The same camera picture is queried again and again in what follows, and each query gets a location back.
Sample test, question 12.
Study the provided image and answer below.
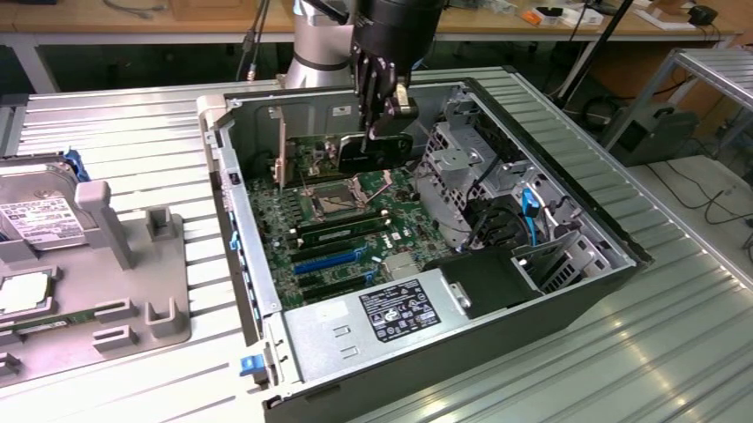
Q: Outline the CPU socket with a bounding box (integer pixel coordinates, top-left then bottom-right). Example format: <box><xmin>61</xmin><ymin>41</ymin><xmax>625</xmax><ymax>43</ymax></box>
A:
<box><xmin>299</xmin><ymin>181</ymin><xmax>370</xmax><ymax>221</ymax></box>

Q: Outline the black power adapter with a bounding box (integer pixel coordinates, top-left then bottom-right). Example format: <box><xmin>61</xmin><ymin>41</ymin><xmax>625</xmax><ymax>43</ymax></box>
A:
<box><xmin>687</xmin><ymin>4</ymin><xmax>717</xmax><ymax>27</ymax></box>

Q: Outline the grey plastic parts rack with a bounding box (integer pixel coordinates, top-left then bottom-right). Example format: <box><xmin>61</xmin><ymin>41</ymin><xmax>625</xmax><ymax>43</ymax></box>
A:
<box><xmin>0</xmin><ymin>178</ymin><xmax>193</xmax><ymax>378</ymax></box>

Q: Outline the black plastic air shroud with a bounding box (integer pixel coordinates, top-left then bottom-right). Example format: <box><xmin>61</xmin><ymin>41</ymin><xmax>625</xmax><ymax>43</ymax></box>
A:
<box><xmin>420</xmin><ymin>249</ymin><xmax>546</xmax><ymax>321</ymax></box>

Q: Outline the aluminium frame table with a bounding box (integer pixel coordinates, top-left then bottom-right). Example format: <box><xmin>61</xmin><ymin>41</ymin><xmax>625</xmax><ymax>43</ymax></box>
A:
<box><xmin>599</xmin><ymin>47</ymin><xmax>753</xmax><ymax>155</ymax></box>

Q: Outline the black expansion slot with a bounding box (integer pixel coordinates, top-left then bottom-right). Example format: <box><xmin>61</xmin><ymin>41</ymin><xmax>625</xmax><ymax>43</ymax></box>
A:
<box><xmin>291</xmin><ymin>243</ymin><xmax>362</xmax><ymax>263</ymax></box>
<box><xmin>302</xmin><ymin>279</ymin><xmax>370</xmax><ymax>301</ymax></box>
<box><xmin>296</xmin><ymin>271</ymin><xmax>350</xmax><ymax>288</ymax></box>

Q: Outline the black RAM slot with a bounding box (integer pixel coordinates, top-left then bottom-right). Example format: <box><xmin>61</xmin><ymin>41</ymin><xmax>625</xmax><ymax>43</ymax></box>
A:
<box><xmin>291</xmin><ymin>209</ymin><xmax>392</xmax><ymax>233</ymax></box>

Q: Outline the metal socket cover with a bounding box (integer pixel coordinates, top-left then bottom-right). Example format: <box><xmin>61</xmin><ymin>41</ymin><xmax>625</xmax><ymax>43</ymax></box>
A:
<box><xmin>350</xmin><ymin>170</ymin><xmax>402</xmax><ymax>206</ymax></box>

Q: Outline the black stand pole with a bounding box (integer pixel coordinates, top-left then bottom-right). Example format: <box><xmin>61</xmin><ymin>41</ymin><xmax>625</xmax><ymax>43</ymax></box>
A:
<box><xmin>555</xmin><ymin>0</ymin><xmax>634</xmax><ymax>100</ymax></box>

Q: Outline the green Dell motherboard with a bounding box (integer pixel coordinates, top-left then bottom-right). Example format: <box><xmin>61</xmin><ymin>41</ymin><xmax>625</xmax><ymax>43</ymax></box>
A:
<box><xmin>243</xmin><ymin>169</ymin><xmax>466</xmax><ymax>309</ymax></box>

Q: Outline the black cable on side table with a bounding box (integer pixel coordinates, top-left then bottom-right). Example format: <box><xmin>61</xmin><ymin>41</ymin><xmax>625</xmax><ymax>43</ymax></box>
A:
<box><xmin>663</xmin><ymin>160</ymin><xmax>753</xmax><ymax>226</ymax></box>

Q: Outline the blue case latch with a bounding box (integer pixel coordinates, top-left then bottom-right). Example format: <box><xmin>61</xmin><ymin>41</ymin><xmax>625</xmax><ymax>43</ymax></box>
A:
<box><xmin>236</xmin><ymin>354</ymin><xmax>263</xmax><ymax>378</ymax></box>

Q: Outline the grey aluminium profile frame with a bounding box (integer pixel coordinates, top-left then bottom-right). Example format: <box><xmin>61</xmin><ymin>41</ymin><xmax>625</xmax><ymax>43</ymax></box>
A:
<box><xmin>0</xmin><ymin>93</ymin><xmax>31</xmax><ymax>160</ymax></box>

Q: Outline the silver CPU chip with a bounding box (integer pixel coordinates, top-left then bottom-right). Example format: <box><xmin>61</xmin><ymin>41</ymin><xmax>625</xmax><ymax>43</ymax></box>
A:
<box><xmin>0</xmin><ymin>272</ymin><xmax>52</xmax><ymax>315</ymax></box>

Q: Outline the green Nvidia graphics card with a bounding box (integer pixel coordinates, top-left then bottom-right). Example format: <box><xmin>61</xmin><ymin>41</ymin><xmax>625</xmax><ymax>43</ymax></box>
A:
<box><xmin>267</xmin><ymin>105</ymin><xmax>414</xmax><ymax>193</ymax></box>

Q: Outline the blue SATA wire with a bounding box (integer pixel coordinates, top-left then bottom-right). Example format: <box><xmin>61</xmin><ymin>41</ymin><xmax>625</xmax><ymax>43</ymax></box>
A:
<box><xmin>519</xmin><ymin>187</ymin><xmax>539</xmax><ymax>248</ymax></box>

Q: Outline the perforated metal disk bay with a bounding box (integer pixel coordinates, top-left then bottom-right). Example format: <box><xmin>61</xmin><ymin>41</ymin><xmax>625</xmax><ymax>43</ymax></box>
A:
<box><xmin>420</xmin><ymin>121</ymin><xmax>530</xmax><ymax>252</ymax></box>

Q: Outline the black coiled floor cable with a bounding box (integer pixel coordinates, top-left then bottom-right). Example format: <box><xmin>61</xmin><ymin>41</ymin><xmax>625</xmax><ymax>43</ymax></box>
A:
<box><xmin>581</xmin><ymin>96</ymin><xmax>619</xmax><ymax>130</ymax></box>

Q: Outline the black power wire bundle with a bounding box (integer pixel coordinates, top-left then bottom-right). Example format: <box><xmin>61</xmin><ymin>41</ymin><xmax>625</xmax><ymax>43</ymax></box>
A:
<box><xmin>460</xmin><ymin>196</ymin><xmax>529</xmax><ymax>255</ymax></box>

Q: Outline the wooden workbench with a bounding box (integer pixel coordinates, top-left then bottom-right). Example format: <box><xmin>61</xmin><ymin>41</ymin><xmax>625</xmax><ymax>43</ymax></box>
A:
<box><xmin>0</xmin><ymin>0</ymin><xmax>743</xmax><ymax>93</ymax></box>

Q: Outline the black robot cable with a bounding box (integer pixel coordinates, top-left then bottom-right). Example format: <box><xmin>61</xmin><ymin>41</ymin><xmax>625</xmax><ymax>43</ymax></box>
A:
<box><xmin>240</xmin><ymin>0</ymin><xmax>272</xmax><ymax>83</ymax></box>

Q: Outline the white flat box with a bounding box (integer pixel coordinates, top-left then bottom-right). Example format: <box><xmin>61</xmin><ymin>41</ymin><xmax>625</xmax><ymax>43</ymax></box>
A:
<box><xmin>531</xmin><ymin>5</ymin><xmax>605</xmax><ymax>26</ymax></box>

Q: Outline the dark grey floor box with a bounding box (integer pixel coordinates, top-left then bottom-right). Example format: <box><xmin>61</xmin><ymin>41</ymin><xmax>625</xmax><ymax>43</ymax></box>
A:
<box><xmin>610</xmin><ymin>105</ymin><xmax>702</xmax><ymax>167</ymax></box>

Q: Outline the small silver heat sink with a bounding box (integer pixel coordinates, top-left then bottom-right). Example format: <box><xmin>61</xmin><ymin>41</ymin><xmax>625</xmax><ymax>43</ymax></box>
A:
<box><xmin>382</xmin><ymin>257</ymin><xmax>422</xmax><ymax>279</ymax></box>

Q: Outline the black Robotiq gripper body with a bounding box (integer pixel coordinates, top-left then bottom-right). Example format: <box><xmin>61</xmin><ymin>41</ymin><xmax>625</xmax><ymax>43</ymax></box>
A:
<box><xmin>351</xmin><ymin>0</ymin><xmax>444</xmax><ymax>63</ymax></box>

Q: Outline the grey power supply unit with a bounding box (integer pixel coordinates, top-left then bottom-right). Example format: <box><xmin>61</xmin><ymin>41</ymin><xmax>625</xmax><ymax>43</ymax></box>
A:
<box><xmin>280</xmin><ymin>268</ymin><xmax>472</xmax><ymax>384</ymax></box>

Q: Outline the grey card retention latch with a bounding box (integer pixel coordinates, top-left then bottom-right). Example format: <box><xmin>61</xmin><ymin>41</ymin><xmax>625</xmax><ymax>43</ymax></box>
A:
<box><xmin>195</xmin><ymin>93</ymin><xmax>237</xmax><ymax>130</ymax></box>

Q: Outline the silver hard disk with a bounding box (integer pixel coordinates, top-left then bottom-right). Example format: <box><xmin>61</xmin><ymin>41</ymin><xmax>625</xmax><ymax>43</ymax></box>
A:
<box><xmin>0</xmin><ymin>160</ymin><xmax>99</xmax><ymax>252</ymax></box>

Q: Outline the green RAM stick in slot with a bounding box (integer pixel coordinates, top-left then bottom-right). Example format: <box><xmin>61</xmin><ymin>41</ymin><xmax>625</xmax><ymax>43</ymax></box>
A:
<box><xmin>296</xmin><ymin>218</ymin><xmax>387</xmax><ymax>246</ymax></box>

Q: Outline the black open PC case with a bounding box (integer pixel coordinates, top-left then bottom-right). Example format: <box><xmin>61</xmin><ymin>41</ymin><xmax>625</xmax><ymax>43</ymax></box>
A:
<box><xmin>208</xmin><ymin>77</ymin><xmax>655</xmax><ymax>423</ymax></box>

